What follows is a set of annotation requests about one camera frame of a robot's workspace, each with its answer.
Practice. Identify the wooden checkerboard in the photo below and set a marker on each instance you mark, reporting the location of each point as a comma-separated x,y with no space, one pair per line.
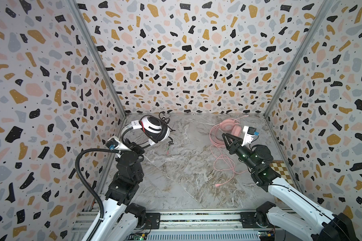
280,168

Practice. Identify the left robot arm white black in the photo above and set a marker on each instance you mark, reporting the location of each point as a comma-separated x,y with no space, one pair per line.
120,186

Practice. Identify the corner aluminium post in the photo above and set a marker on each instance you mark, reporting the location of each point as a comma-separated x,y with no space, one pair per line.
321,14
72,5

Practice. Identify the left corner aluminium post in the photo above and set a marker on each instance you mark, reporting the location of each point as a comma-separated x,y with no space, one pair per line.
72,5

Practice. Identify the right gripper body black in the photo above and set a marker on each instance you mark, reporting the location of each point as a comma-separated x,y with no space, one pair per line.
240,147

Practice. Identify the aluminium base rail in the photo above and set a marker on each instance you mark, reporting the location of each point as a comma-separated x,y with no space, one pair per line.
193,225

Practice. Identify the white black headphones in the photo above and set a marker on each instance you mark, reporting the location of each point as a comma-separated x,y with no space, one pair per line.
156,129

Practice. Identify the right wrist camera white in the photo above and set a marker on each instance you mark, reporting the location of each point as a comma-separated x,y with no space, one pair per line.
250,135

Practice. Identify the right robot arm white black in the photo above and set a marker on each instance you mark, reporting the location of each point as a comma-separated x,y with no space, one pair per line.
286,186

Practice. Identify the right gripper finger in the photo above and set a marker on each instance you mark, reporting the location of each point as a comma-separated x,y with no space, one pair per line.
231,138
227,144

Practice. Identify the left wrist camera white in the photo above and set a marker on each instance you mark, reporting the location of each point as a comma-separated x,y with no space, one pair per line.
116,145

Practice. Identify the right corner aluminium post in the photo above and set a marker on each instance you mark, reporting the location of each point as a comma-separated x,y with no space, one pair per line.
321,14

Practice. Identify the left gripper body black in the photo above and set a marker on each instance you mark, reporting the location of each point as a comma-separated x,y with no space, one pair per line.
139,151

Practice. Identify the pink headphones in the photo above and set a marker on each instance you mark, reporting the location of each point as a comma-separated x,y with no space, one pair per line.
230,125

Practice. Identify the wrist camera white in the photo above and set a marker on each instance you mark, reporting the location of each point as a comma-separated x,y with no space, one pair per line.
250,135
116,145

